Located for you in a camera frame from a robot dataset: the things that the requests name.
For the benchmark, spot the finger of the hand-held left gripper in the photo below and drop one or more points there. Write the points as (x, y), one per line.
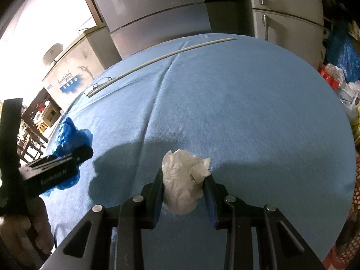
(83, 153)

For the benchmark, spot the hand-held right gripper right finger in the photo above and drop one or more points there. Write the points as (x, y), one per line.
(211, 205)

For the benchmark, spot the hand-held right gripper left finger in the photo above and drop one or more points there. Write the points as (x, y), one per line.
(157, 211)

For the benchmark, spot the blue plastic bag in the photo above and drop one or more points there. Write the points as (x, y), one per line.
(69, 135)

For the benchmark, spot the white tissue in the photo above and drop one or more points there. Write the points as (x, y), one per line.
(182, 180)

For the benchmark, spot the orange plastic basket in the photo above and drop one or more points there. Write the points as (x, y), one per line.
(348, 253)

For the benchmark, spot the person's left hand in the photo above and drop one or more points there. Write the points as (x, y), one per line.
(40, 225)

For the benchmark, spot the dark wooden chair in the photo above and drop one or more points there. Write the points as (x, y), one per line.
(36, 112)

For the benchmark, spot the white chest freezer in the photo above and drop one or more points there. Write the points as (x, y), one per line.
(81, 62)

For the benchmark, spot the blue tablecloth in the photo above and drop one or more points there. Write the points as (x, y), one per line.
(239, 118)

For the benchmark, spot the white lidded pot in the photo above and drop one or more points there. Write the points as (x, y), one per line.
(53, 53)

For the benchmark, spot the thin white rod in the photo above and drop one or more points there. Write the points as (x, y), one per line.
(168, 54)

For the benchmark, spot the grey refrigerator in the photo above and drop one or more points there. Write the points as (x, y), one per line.
(152, 8)

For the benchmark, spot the yellow printed bag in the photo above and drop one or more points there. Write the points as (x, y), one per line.
(357, 126)

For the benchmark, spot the red shopping bag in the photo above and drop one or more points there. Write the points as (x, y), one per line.
(329, 77)

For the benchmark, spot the white plastic bag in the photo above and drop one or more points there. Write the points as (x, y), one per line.
(348, 95)

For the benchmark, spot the large blue plastic sack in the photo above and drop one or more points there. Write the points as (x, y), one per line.
(344, 56)

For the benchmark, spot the white refrigerator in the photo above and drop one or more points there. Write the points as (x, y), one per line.
(289, 19)

